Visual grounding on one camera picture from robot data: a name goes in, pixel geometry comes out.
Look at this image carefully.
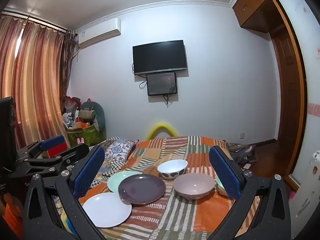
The white plate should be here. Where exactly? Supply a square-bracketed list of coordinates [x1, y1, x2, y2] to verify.
[82, 192, 132, 228]

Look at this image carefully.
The black wall television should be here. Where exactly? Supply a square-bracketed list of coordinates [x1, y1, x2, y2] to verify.
[132, 40, 188, 75]

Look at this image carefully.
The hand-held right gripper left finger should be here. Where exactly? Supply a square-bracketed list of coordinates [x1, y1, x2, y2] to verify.
[22, 145, 105, 240]

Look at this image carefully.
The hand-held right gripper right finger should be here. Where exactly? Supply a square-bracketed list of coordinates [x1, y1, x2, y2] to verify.
[207, 145, 292, 240]

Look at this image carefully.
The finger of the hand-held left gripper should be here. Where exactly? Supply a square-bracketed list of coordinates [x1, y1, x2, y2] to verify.
[16, 135, 67, 161]
[7, 144, 90, 180]

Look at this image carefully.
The brown patterned curtain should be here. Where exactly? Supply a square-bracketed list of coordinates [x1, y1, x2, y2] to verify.
[60, 29, 77, 100]

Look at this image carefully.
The white air conditioner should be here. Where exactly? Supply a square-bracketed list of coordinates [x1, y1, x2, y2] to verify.
[78, 18, 122, 48]

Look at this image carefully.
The wooden overhead cabinet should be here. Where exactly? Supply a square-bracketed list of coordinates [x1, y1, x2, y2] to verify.
[232, 0, 288, 33]

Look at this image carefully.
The orange clothing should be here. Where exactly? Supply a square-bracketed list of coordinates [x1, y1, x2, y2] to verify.
[0, 192, 27, 234]

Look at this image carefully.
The white bowl with dark spots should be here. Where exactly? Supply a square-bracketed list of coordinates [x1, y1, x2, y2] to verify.
[157, 159, 188, 179]

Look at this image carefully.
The mint green bowl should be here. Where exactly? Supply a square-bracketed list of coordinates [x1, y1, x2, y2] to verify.
[215, 175, 229, 197]

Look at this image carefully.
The dark backpack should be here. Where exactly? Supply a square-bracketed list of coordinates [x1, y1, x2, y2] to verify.
[226, 142, 257, 165]

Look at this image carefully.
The pink bowl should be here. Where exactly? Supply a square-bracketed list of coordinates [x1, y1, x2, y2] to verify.
[173, 172, 216, 200]

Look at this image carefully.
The orange striped curtain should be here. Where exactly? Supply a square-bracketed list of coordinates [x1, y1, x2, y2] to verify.
[0, 12, 73, 153]

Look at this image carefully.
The yellow foam noodle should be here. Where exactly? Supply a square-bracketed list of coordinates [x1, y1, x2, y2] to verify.
[146, 122, 178, 141]

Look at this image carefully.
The white appliance with stickers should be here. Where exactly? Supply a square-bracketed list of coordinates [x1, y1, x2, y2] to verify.
[287, 149, 320, 220]

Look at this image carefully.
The wooden door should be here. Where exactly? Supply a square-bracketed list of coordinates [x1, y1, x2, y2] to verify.
[269, 26, 287, 144]

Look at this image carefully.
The dark purple plate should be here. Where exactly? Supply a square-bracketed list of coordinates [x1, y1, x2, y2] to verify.
[118, 174, 166, 205]

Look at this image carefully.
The green storage box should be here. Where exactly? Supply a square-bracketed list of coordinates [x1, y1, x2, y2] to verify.
[66, 125, 104, 147]

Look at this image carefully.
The mint green plate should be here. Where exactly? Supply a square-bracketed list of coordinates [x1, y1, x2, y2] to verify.
[107, 170, 143, 193]

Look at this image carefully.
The small black wall monitor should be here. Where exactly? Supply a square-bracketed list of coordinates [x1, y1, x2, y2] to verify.
[146, 72, 178, 96]

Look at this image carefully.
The white sliding wardrobe door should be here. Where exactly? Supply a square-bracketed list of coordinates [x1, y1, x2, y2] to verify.
[274, 0, 320, 193]

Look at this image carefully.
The orange patchwork blanket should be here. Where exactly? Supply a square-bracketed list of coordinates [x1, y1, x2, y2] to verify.
[82, 135, 263, 240]

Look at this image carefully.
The pile of toys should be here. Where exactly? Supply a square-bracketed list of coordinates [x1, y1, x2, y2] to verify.
[61, 94, 84, 130]

